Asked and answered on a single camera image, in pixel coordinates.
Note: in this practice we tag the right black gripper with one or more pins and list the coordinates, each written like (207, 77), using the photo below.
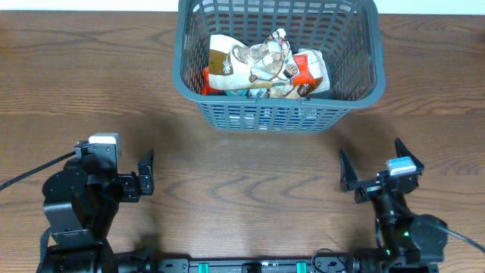
(368, 190)

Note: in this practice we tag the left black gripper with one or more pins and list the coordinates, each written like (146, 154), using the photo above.
(129, 192)

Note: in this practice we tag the orange spaghetti packet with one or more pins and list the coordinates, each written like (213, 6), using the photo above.
(217, 84)

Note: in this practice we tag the small white brown food bag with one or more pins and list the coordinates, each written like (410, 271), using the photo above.
(311, 78)

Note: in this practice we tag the teal snack packet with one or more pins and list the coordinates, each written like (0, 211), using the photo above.
(237, 92)

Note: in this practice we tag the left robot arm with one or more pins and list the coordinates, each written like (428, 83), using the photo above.
(80, 204)

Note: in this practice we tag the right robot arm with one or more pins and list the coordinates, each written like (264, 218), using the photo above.
(406, 242)

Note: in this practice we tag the grey plastic lattice basket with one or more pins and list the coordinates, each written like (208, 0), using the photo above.
(346, 32)

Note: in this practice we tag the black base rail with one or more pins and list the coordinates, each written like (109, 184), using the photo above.
(326, 263)

